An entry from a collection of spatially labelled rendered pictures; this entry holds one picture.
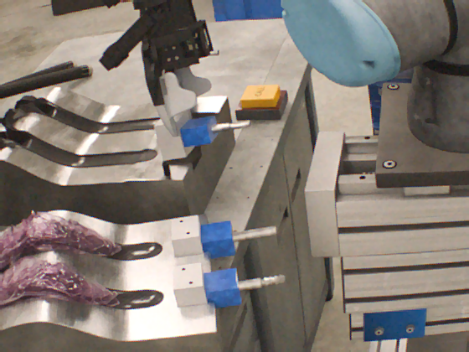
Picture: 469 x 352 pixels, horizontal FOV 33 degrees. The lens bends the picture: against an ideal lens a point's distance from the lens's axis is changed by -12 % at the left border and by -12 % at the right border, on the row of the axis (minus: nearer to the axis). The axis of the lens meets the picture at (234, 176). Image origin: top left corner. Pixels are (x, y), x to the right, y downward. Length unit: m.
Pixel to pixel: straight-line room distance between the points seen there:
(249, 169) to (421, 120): 0.54
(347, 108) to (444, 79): 2.49
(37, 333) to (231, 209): 0.44
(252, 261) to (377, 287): 0.52
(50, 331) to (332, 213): 0.36
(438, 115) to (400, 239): 0.16
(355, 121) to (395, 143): 2.34
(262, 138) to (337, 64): 0.71
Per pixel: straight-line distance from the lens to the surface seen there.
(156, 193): 1.23
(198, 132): 1.22
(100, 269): 1.09
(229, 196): 1.32
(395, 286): 0.99
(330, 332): 2.24
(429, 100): 0.89
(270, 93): 1.53
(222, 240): 1.10
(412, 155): 0.88
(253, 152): 1.42
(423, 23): 0.77
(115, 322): 1.01
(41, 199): 1.32
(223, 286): 1.02
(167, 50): 1.19
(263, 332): 1.59
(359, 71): 0.74
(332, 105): 3.39
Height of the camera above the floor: 1.47
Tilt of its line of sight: 29 degrees down
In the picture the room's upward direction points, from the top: 10 degrees counter-clockwise
